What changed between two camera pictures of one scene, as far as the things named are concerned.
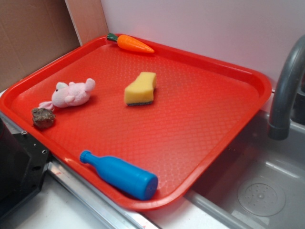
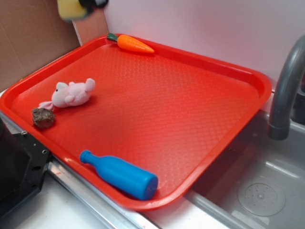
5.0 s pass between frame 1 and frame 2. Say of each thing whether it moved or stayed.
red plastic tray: stayed
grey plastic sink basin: stayed
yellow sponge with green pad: moved
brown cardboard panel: stayed
